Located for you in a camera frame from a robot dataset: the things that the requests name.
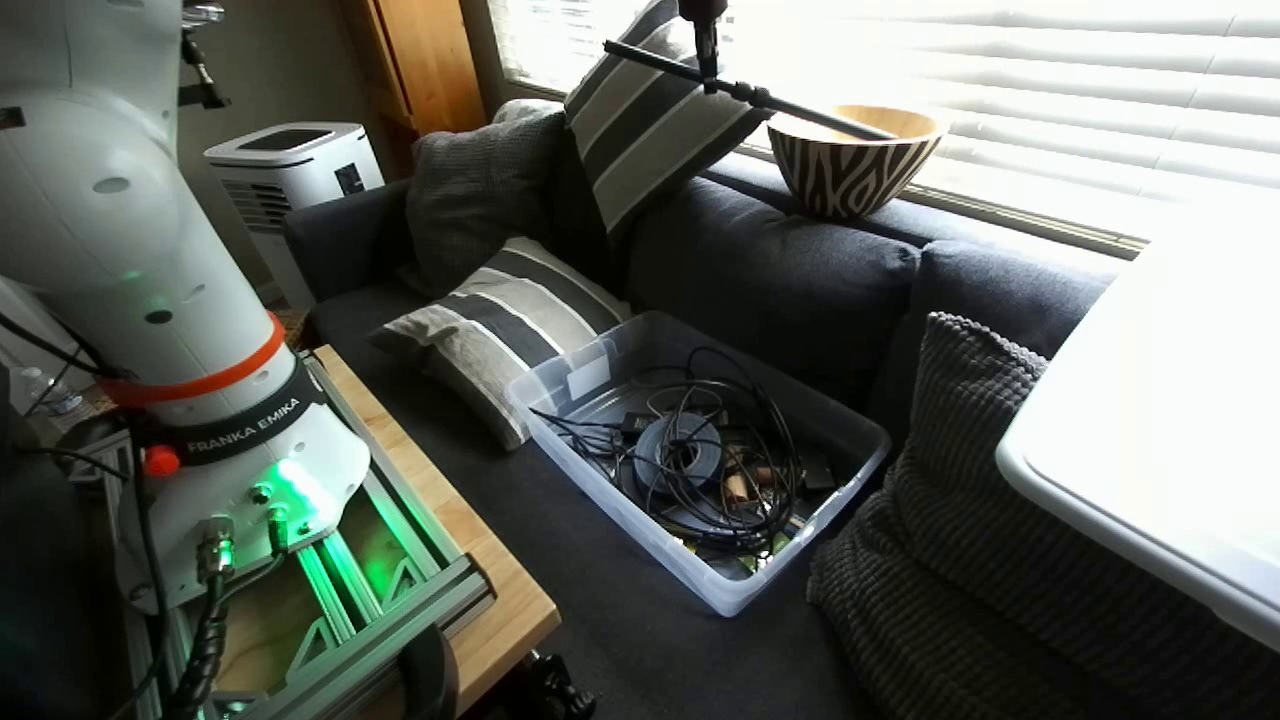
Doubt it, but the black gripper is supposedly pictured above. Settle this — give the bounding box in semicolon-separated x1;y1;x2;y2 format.
676;0;730;84

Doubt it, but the long black stick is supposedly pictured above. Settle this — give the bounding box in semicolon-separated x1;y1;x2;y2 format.
599;36;894;146

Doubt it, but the zebra pattern wooden bowl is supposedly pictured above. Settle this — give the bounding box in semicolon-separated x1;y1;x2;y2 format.
765;102;952;224

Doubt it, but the clear plastic storage container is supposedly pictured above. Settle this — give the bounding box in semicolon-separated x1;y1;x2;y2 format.
509;308;894;620

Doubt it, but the grey white striped pillow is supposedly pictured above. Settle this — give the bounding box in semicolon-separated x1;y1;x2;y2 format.
376;234;636;456
558;0;774;242

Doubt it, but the dark blue fabric sofa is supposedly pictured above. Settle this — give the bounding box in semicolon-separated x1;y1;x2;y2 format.
278;151;1135;720

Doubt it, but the plain grey textured pillow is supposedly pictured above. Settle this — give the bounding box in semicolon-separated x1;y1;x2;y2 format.
404;111;570;300

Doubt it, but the white air purifier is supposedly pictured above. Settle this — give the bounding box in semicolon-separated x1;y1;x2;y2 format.
199;122;389;318

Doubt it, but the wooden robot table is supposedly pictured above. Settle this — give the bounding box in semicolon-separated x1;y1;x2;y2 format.
302;340;562;720

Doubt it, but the white table top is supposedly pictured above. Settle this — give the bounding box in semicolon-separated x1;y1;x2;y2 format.
995;195;1280;656

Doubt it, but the dark grey knit cushion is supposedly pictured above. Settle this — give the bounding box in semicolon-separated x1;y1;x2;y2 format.
807;308;1280;720

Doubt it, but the wooden wall panel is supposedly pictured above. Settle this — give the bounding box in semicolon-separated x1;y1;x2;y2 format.
351;0;490;138

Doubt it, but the grey round cable reel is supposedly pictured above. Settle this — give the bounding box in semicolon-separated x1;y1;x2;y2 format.
626;405;730;505

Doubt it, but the tangle of black cables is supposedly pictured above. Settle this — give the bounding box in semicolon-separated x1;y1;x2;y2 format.
531;349;848;565

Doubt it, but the black camera on stand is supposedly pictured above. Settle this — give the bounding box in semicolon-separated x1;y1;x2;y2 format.
174;0;230;118

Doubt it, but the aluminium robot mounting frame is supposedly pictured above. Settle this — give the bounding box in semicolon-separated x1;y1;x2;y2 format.
110;435;496;720

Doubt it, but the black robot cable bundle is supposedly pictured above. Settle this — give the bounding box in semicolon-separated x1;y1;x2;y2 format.
0;284;256;720

